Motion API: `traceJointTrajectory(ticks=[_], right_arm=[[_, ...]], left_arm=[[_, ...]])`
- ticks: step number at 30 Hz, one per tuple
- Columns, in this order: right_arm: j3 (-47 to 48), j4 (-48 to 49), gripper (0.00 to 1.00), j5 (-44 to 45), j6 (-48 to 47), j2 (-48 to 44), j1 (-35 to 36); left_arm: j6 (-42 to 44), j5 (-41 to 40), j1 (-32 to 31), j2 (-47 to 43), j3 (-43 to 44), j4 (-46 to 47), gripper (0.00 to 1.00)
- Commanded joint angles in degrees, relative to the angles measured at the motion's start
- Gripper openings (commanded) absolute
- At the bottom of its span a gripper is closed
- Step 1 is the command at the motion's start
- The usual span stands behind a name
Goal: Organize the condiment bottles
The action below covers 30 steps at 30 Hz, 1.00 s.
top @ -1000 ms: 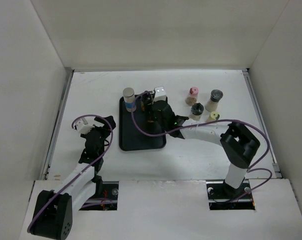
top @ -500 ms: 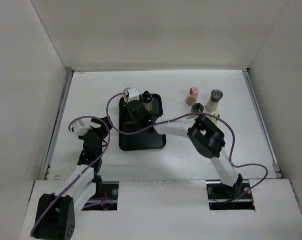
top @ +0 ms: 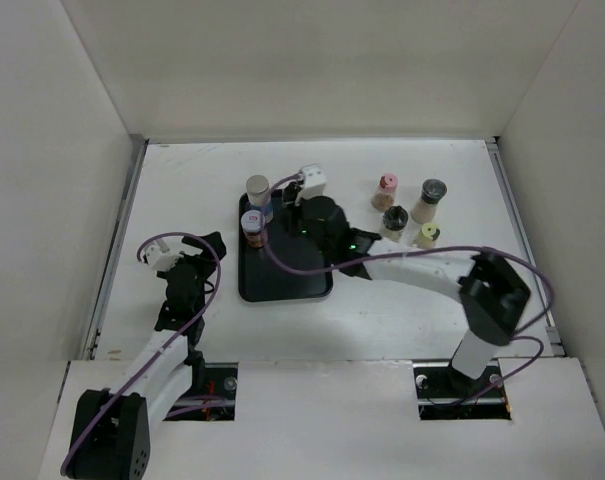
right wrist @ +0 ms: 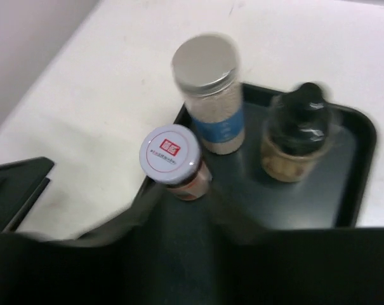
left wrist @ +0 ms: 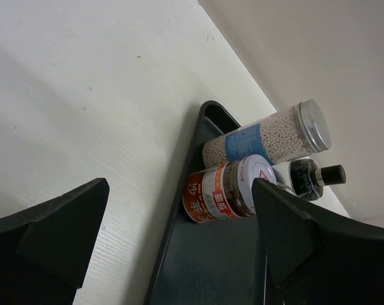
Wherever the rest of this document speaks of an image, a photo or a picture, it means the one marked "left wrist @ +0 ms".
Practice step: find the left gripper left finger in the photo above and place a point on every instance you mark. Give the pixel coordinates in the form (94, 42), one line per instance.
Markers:
(45, 250)

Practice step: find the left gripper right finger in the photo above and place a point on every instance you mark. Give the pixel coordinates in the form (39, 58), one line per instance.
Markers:
(317, 256)

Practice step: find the small black cap spice bottle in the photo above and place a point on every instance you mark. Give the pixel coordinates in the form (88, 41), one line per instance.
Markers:
(305, 179)

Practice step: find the white lid red label jar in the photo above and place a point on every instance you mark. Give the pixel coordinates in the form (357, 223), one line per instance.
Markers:
(224, 192)

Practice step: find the blue label silver lid jar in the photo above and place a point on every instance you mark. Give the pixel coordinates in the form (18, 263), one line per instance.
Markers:
(293, 133)

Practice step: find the black plastic tray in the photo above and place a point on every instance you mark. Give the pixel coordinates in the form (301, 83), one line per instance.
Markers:
(220, 262)

